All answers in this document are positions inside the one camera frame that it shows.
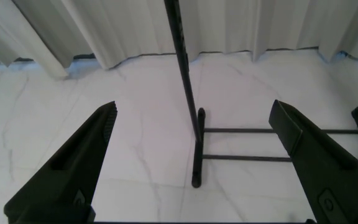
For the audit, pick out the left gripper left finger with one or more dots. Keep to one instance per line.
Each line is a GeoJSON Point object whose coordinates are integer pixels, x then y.
{"type": "Point", "coordinates": [57, 193]}

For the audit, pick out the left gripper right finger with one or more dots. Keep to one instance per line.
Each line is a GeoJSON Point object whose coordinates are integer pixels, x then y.
{"type": "Point", "coordinates": [331, 174]}

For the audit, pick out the black clothes rack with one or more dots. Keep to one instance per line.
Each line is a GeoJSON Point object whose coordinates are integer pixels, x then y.
{"type": "Point", "coordinates": [197, 155]}

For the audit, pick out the white curtain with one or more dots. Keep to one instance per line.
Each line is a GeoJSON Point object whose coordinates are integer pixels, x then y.
{"type": "Point", "coordinates": [104, 25]}

